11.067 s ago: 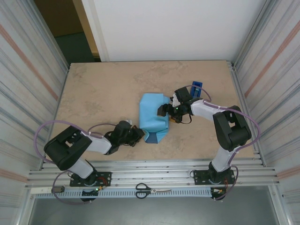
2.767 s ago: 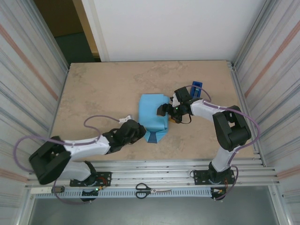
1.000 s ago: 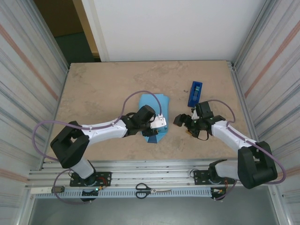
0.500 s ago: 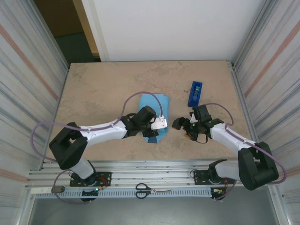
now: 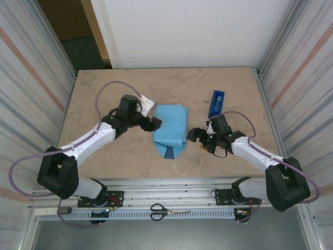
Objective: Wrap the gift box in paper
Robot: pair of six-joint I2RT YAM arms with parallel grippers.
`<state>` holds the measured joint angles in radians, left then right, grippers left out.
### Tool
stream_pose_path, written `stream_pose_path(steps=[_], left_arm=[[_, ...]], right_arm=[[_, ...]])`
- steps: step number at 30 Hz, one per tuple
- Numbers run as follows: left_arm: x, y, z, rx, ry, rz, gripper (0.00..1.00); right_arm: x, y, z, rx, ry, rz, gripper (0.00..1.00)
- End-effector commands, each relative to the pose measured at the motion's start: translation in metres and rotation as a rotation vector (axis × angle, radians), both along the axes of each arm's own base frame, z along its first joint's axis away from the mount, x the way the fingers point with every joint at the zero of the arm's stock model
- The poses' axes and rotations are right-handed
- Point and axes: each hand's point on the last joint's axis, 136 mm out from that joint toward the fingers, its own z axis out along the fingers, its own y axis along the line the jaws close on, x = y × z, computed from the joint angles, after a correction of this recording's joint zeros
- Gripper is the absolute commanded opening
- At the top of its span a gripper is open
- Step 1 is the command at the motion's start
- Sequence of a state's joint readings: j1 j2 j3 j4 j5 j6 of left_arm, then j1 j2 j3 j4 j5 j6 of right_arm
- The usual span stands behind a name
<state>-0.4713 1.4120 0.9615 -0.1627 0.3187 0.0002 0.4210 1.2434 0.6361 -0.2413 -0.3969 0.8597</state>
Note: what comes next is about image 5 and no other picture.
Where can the blue cloth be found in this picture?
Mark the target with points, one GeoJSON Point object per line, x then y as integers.
{"type": "Point", "coordinates": [169, 125]}

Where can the clear tape roll teal core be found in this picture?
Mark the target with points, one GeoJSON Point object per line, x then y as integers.
{"type": "Point", "coordinates": [218, 99]}

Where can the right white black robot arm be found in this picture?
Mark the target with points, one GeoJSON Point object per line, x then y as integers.
{"type": "Point", "coordinates": [249, 153]}

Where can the blue tape dispenser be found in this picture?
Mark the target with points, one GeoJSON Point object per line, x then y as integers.
{"type": "Point", "coordinates": [213, 110]}

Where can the small electronics board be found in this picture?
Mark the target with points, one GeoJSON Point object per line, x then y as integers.
{"type": "Point", "coordinates": [101, 214]}
{"type": "Point", "coordinates": [243, 213]}

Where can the brown wooden door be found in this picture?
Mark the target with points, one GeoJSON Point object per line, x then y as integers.
{"type": "Point", "coordinates": [65, 18]}

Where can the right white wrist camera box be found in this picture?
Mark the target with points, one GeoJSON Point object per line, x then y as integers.
{"type": "Point", "coordinates": [209, 129]}

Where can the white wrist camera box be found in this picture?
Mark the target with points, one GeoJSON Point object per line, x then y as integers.
{"type": "Point", "coordinates": [209, 129]}
{"type": "Point", "coordinates": [148, 105]}

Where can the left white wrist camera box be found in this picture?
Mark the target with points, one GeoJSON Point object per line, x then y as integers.
{"type": "Point", "coordinates": [148, 105]}

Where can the aluminium rail frame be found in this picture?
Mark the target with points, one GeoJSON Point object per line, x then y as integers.
{"type": "Point", "coordinates": [169, 187]}

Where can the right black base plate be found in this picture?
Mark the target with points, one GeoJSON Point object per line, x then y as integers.
{"type": "Point", "coordinates": [221, 198]}

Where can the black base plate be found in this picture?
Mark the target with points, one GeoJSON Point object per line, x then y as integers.
{"type": "Point", "coordinates": [221, 198]}
{"type": "Point", "coordinates": [117, 195]}

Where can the aluminium side rail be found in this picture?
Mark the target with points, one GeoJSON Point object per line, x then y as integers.
{"type": "Point", "coordinates": [265, 104]}

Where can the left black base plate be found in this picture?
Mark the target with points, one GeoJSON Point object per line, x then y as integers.
{"type": "Point", "coordinates": [117, 195]}

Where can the wooden door frame post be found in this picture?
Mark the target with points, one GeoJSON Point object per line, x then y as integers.
{"type": "Point", "coordinates": [95, 26]}

